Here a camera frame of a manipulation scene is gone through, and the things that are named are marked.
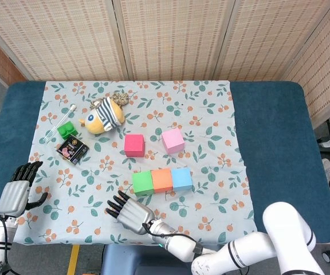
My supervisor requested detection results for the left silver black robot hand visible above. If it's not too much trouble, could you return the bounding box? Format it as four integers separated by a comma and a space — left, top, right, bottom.
0, 160, 49, 218

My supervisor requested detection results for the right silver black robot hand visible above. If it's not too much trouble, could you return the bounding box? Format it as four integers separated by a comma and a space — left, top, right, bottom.
105, 190, 156, 235

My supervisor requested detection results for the green foam cube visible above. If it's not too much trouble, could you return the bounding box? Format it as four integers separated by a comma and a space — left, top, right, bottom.
132, 171, 155, 197

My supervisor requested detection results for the orange foam cube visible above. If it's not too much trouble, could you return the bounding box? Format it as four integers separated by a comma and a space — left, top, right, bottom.
151, 168, 174, 194

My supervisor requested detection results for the blue foam cube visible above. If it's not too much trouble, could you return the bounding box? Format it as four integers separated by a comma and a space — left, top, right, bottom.
171, 167, 194, 192

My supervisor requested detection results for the pink foam cube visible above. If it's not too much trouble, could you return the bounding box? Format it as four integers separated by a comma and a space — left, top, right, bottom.
161, 127, 186, 155

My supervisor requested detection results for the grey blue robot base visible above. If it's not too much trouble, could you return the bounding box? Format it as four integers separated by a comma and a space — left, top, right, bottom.
100, 243, 200, 275

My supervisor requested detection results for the floral print tablecloth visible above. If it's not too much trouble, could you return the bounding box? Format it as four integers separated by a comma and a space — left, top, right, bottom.
10, 80, 260, 248

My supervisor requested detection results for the red foam cube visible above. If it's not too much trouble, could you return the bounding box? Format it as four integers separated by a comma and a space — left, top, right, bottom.
124, 133, 146, 158

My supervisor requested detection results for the black snack packet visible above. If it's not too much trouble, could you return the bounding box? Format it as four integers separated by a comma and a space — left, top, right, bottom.
56, 133, 90, 166

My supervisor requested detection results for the green toy brick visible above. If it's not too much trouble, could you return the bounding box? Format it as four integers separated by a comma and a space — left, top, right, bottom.
57, 121, 79, 140

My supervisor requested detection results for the yellow plush toy striped shirt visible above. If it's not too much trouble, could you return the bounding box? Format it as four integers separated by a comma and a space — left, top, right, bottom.
78, 96, 125, 135

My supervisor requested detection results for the woven bamboo folding screen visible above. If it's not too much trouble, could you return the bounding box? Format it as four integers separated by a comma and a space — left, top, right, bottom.
0, 0, 330, 129

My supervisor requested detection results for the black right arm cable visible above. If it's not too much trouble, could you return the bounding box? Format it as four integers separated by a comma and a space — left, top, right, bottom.
142, 223, 220, 256

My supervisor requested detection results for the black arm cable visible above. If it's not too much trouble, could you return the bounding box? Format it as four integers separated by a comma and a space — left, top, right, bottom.
0, 213, 13, 275
142, 223, 220, 256

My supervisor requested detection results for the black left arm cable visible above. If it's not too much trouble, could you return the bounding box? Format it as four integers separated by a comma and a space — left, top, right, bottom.
0, 213, 13, 275

